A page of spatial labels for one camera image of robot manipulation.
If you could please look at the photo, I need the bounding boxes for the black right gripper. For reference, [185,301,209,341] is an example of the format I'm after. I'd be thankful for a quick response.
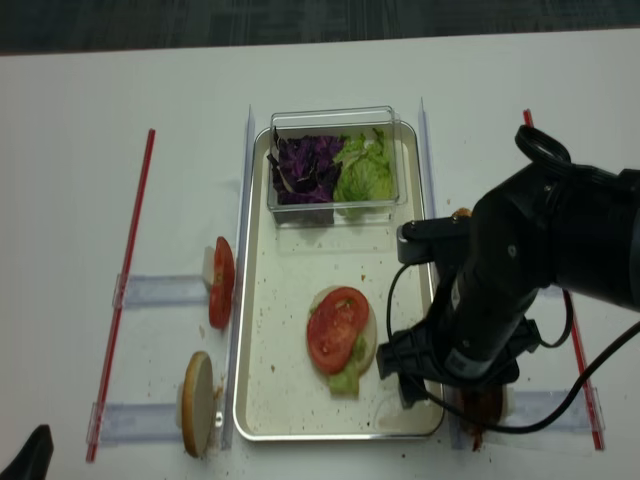
[376,319,541,408]

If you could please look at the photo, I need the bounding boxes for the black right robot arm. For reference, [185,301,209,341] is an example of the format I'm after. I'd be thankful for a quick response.
[376,166,639,387]

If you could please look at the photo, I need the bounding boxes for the lettuce piece on tray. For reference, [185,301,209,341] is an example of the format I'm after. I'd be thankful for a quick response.
[328,335,370,396]

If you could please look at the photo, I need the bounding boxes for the stack of meat slices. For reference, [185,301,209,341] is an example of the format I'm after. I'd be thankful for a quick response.
[460,385,505,451]

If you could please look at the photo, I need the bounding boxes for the white block behind meat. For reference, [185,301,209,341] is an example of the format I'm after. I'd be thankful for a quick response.
[502,386,516,418]

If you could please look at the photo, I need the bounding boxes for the tomato slice on tray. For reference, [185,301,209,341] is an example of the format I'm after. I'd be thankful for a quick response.
[306,287,371,375]

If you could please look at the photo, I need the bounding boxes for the upright tomato slice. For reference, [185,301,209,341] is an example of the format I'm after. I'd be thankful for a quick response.
[209,236,235,330]

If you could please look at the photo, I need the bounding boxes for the green lettuce in container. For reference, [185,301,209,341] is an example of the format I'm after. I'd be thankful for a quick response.
[333,128,395,203]

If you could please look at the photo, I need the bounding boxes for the white block behind tomato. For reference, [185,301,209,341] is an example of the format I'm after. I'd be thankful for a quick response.
[201,246,215,291]

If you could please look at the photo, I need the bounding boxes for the bottom bun slice on tray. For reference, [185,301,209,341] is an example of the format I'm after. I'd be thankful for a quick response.
[308,285,378,376]

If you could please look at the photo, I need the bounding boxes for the right red tape strip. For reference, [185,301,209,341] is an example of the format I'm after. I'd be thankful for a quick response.
[522,108,606,450]

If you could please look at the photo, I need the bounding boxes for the red tape strip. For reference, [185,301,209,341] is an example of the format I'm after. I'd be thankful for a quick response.
[85,129,156,464]
[522,108,606,450]

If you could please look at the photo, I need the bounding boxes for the sesame bun top front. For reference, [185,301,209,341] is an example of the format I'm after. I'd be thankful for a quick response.
[451,208,472,218]

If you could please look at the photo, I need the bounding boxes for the left long clear divider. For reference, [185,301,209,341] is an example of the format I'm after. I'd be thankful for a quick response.
[218,106,255,451]

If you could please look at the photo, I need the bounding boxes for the upright bun slice left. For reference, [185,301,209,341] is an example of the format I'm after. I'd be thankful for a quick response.
[181,351,214,458]

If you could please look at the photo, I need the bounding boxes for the clear plastic container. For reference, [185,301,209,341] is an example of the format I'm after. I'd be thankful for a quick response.
[265,105,407,228]

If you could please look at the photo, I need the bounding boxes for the purple cabbage leaves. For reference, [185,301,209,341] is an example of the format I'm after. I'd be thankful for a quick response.
[267,130,347,205]

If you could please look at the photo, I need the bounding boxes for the left red tape strip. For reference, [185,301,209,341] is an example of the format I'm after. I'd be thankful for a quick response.
[85,129,156,464]

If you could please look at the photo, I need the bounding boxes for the clear rail lower right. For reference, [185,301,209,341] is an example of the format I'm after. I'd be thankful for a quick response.
[460,388,605,455]

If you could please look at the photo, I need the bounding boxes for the clear rail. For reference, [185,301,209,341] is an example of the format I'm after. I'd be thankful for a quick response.
[460,388,605,455]
[112,274,209,309]
[86,403,183,446]

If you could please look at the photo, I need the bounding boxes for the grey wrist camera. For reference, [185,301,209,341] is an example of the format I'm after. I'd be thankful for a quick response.
[397,216,471,265]

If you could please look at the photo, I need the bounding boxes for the black cable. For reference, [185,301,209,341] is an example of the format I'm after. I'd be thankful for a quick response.
[387,124,640,434]

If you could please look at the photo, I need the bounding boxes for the clear rail upper left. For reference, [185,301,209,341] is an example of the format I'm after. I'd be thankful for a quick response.
[112,274,209,309]

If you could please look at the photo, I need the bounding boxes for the clear rail lower left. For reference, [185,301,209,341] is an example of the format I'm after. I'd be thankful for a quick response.
[86,403,183,446]

